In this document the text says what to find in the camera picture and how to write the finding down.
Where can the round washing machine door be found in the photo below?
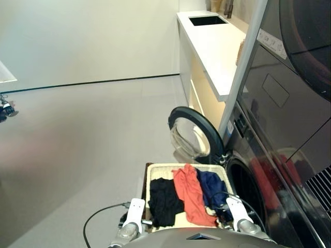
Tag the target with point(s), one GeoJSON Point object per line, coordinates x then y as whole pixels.
{"type": "Point", "coordinates": [212, 129]}

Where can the dark stacked dryer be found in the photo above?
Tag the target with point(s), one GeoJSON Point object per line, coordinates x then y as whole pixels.
{"type": "Point", "coordinates": [297, 90]}

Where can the black garment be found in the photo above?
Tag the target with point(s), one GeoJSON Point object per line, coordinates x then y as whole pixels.
{"type": "Point", "coordinates": [164, 201]}

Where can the pale woven laundry basket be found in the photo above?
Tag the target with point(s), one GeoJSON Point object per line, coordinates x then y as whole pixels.
{"type": "Point", "coordinates": [160, 171]}

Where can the silver robot torso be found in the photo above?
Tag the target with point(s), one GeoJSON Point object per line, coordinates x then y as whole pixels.
{"type": "Point", "coordinates": [181, 239]}

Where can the grey washing machine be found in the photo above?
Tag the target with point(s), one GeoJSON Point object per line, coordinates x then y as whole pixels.
{"type": "Point", "coordinates": [279, 206]}

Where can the white counter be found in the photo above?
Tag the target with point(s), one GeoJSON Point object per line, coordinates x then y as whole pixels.
{"type": "Point", "coordinates": [214, 46]}

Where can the white furniture panel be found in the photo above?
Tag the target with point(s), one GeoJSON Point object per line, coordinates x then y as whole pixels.
{"type": "Point", "coordinates": [5, 73]}

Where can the black sink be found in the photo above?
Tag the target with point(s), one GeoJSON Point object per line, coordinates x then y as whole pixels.
{"type": "Point", "coordinates": [207, 20]}

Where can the woven counter item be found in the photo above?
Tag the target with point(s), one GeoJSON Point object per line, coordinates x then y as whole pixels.
{"type": "Point", "coordinates": [241, 51]}

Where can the grey equipment stand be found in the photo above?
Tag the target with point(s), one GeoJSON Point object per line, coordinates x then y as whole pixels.
{"type": "Point", "coordinates": [7, 109]}

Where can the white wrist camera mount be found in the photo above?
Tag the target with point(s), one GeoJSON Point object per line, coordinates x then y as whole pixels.
{"type": "Point", "coordinates": [135, 210]}
{"type": "Point", "coordinates": [238, 209]}

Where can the orange garment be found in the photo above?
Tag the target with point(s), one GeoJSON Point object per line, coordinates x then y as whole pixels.
{"type": "Point", "coordinates": [192, 199]}

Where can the brown faucet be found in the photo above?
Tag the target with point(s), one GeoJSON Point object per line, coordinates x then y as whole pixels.
{"type": "Point", "coordinates": [228, 9]}

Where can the navy blue garment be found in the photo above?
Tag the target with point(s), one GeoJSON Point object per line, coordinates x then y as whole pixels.
{"type": "Point", "coordinates": [212, 186]}

